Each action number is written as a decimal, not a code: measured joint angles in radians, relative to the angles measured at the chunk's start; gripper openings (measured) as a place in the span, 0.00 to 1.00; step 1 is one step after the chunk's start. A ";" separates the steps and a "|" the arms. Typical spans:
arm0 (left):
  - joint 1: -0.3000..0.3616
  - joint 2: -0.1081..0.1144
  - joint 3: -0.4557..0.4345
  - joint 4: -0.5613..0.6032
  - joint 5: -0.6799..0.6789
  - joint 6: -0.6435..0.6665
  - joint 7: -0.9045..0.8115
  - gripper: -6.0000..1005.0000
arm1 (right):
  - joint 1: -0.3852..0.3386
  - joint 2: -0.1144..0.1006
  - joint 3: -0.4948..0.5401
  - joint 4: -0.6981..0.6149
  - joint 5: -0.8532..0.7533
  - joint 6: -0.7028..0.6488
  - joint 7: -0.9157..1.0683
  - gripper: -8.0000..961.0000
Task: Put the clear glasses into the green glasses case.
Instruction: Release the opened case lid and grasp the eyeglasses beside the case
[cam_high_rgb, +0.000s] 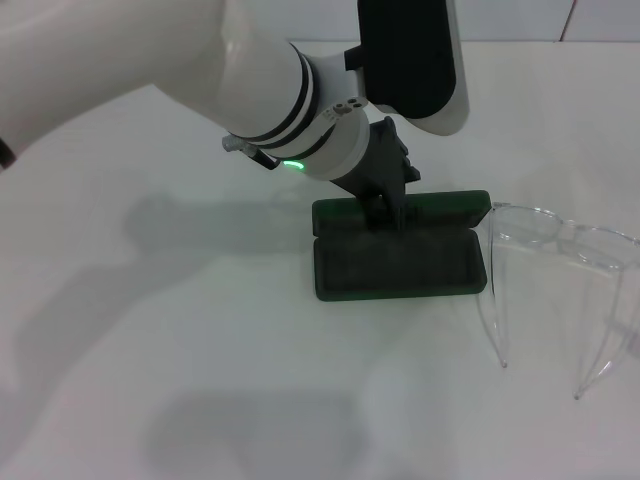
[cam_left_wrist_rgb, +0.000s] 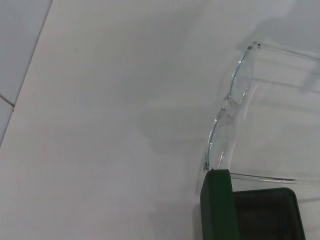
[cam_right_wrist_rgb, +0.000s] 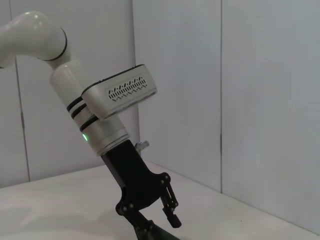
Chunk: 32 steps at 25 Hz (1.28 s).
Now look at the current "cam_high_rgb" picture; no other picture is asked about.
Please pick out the green glasses case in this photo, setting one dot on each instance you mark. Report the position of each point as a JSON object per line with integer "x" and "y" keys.
{"x": 400, "y": 260}

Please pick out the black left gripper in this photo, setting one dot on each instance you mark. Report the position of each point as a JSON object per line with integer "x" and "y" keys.
{"x": 382, "y": 165}

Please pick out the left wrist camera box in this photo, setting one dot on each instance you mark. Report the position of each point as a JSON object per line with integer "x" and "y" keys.
{"x": 410, "y": 55}

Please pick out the clear white glasses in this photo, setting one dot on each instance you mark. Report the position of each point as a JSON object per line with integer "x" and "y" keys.
{"x": 525, "y": 227}

